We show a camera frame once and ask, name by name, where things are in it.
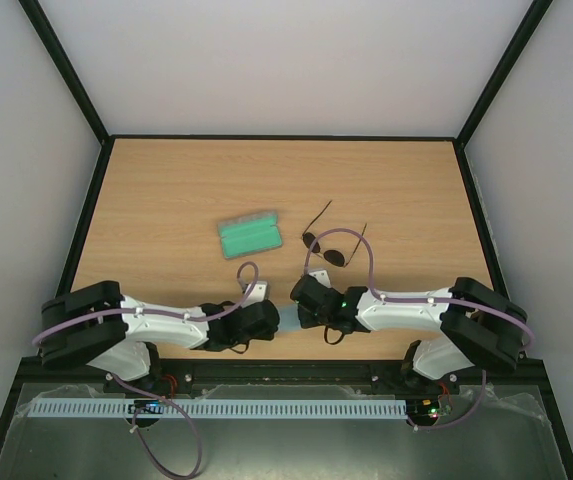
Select black aluminium frame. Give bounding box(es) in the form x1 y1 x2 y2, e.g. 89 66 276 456
0 0 573 479

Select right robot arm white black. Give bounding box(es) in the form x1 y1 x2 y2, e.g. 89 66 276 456
290 274 532 392

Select purple cable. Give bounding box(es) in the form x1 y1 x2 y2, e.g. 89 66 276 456
303 228 534 432
32 261 204 477

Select grey glasses case green lining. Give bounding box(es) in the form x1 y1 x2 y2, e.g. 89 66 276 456
217 210 283 260

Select left controller board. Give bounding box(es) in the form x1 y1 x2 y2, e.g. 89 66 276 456
125 398 173 416

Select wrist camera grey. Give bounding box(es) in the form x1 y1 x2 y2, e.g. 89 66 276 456
307 268 331 288
244 281 269 304

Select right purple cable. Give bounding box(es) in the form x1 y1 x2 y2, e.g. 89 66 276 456
303 228 534 432

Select controller board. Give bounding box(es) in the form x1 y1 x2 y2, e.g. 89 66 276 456
125 398 173 416
408 395 454 419

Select light blue cleaning cloth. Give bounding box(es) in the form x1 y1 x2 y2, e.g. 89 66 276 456
277 304 301 333

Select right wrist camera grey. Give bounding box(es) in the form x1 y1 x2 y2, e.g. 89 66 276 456
307 268 331 288

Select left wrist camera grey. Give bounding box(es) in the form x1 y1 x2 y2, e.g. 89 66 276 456
244 281 269 304

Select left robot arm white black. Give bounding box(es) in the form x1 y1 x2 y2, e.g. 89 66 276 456
34 281 280 381

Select light blue slotted cable duct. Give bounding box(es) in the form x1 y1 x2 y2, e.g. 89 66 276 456
27 398 407 420

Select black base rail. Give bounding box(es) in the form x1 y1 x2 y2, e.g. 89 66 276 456
13 357 552 398

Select dark aviator sunglasses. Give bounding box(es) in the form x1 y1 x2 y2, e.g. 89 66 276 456
299 199 368 267

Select right controller board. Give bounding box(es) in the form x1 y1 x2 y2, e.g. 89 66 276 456
408 395 454 419

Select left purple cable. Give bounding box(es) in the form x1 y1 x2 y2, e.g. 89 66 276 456
32 261 204 477

